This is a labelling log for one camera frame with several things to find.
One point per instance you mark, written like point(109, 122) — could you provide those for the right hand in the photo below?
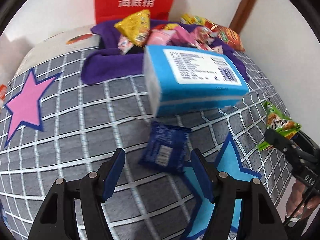
point(296, 197)

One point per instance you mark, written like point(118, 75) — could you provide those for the orange chips bag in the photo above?
point(227, 35)

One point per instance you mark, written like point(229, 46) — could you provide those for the pink long strawberry snack bar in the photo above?
point(124, 44)

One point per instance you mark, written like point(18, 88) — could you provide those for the white Miniso paper bag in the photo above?
point(3, 91)

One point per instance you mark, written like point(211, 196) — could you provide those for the grey checkered bed sheet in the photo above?
point(83, 125)

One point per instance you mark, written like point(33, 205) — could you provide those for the pink magenta snack packet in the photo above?
point(200, 38)

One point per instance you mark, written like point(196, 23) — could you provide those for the pink peach snack packet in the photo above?
point(160, 37)

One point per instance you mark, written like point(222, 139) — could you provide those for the dark blue snack packet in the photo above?
point(166, 148)

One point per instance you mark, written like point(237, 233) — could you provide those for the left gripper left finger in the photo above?
point(56, 218)

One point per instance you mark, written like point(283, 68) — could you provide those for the purple towel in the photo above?
point(107, 62)

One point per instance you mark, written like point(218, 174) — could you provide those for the blue tissue pack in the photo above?
point(181, 80)

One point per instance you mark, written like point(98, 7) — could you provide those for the yellow chips bag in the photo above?
point(197, 20)

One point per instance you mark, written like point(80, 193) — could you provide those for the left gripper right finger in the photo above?
point(259, 218)

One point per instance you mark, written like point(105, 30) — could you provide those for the green triangular snack packet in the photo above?
point(280, 122)

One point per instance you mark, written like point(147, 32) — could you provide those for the yellow snack packet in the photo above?
point(135, 27)

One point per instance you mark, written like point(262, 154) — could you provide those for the brown wooden door frame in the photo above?
point(241, 15)

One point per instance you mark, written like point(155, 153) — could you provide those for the white patterned pillow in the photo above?
point(59, 44)

